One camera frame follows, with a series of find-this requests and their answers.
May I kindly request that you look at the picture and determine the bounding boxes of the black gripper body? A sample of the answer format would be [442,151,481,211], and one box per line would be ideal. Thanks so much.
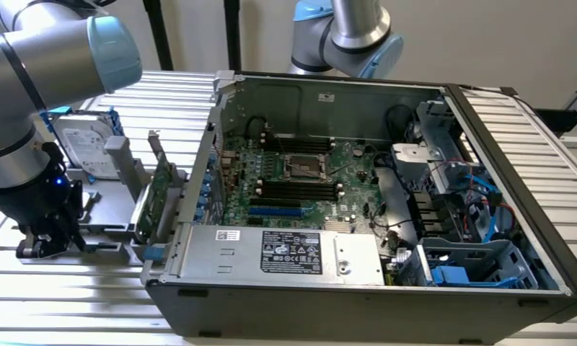
[0,174,78,236]

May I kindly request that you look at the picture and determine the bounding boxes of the blue expansion slot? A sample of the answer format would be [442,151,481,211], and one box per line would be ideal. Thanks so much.
[248,206,303,220]

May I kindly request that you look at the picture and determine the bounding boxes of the black expansion slot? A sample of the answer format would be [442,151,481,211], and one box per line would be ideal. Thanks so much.
[248,198,303,209]

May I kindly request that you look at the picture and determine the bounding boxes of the black RAM slot bank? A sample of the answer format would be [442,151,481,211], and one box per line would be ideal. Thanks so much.
[258,177,342,200]
[262,133,338,153]

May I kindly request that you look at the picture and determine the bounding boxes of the blue case latch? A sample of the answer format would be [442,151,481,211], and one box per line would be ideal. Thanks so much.
[144,244,168,261]

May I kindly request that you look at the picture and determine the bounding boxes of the silver hard disk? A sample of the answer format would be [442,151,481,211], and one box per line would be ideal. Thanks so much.
[52,114,119,180]

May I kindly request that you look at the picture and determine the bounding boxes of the green graphics card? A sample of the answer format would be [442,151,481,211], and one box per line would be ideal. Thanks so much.
[134,130,182,244]

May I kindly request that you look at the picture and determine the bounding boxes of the grey parts rack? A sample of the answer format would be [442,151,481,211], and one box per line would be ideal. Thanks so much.
[16,135,195,267]

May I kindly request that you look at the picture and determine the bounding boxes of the blue disk caddy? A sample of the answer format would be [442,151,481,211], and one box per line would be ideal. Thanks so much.
[40,105,127,181]

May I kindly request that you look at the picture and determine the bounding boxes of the silver power supply unit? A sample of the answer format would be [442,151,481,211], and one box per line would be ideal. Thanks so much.
[171,224,387,287]

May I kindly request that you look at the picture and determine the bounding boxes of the metal CPU socket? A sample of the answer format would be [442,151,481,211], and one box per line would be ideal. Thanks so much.
[278,153,330,181]

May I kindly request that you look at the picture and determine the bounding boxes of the black stand pole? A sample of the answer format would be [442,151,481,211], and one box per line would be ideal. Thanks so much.
[223,0,244,72]
[143,0,175,71]

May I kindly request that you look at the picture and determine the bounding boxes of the silver chipset heat sink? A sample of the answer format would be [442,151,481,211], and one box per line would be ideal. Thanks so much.
[323,220,357,234]

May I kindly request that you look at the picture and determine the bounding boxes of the green motherboard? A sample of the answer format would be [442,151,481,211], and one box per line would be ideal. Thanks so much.
[220,133,421,259]

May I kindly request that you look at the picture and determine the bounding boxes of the open black PC case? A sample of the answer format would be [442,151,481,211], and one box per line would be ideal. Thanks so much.
[143,70,577,339]

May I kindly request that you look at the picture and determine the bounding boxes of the black fan shroud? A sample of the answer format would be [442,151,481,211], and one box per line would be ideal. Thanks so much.
[410,190,459,239]

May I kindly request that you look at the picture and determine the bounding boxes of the metal drive cage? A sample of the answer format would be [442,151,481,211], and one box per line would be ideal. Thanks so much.
[391,99,483,192]

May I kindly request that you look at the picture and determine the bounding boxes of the blue-grey disk bay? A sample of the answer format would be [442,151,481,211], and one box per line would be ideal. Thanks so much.
[398,236,542,290]

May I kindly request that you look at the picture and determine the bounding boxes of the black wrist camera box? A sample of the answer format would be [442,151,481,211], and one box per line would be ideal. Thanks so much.
[40,141,75,188]

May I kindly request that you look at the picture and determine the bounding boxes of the black looped cable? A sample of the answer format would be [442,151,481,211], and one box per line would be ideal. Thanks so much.
[385,103,418,145]

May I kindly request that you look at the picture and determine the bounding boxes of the blue data wire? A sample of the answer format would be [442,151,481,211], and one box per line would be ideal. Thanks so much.
[461,172,506,243]

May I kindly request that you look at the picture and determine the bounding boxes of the red wire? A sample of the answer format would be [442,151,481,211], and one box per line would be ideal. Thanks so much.
[466,164,518,231]

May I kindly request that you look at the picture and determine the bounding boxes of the black cable on table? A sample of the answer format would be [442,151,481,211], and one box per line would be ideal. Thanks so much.
[459,84,577,137]

